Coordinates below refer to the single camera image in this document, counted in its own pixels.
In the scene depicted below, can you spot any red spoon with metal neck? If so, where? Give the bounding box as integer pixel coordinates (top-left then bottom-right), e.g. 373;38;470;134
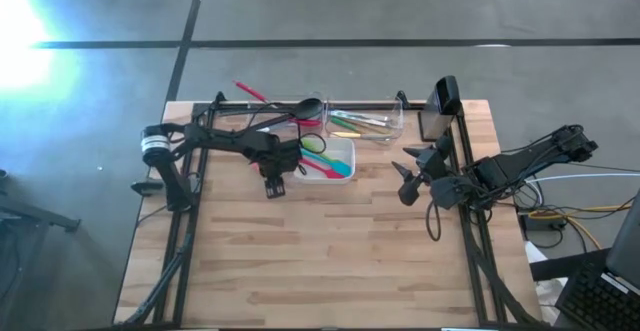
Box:
233;79;322;128

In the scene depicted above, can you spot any blue silicone spatula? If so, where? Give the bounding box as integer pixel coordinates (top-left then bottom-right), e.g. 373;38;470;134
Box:
302;146;353;178

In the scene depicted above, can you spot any green silicone spatula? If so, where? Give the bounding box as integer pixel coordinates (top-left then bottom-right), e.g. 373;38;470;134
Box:
301;138;326;155

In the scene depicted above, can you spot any black laptop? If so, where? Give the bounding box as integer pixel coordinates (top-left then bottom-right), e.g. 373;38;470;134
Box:
554;190;640;331

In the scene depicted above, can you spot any grey metal utensil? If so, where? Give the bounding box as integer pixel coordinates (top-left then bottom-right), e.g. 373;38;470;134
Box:
329;115;397;126

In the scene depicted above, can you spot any black right gripper cable loop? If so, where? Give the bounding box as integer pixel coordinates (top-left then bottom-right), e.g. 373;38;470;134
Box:
424;200;444;242

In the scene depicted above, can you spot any metal box grater black handle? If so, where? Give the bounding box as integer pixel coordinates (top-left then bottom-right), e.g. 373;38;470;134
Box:
417;74;464;145

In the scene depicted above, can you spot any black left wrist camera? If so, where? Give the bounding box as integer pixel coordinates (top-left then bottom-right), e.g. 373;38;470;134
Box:
263;175;287;201

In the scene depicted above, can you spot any black table-edge bracket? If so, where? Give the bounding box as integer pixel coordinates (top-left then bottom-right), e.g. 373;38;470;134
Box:
130;179;166;196

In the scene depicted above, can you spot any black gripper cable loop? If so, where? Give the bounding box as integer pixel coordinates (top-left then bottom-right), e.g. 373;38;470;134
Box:
424;200;444;242
297;132;328;155

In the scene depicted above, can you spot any black left gripper cable loop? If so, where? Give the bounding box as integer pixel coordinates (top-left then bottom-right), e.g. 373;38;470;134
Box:
297;132;328;155

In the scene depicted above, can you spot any yellow cable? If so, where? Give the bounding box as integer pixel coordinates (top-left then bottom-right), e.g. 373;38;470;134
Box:
527;203;634;252

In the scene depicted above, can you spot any white paper sheet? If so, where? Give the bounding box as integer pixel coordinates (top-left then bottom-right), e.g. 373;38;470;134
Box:
523;240;569;325

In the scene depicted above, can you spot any black aluminium frame rail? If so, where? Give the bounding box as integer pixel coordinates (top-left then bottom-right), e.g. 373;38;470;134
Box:
414;101;549;328
214;100;431;112
119;90;225;328

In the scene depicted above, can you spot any white rectangular plastic bin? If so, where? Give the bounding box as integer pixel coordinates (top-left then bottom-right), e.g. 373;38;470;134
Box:
291;137;357;186

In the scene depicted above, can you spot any black power box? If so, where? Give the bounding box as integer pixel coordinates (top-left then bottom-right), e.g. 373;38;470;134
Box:
518;209;567;235

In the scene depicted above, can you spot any red silicone spoon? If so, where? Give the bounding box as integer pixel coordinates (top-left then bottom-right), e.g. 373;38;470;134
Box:
299;156;346;180

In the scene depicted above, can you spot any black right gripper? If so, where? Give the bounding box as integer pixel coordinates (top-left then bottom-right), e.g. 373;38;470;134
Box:
391;133;476;210

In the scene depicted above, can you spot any white cable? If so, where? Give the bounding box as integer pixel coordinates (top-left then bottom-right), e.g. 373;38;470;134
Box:
537;171;640;185

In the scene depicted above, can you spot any black floor stand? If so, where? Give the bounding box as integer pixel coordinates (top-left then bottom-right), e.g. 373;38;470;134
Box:
0;168;82;235

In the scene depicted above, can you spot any clear plastic bin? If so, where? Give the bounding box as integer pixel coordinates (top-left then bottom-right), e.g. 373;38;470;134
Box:
322;95;404;145
241;90;326;140

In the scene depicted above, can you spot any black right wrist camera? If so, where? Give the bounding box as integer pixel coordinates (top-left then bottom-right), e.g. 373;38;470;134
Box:
398;180;424;207

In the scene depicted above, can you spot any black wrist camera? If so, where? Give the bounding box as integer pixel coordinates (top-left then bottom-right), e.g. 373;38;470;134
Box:
263;175;287;201
398;180;424;207

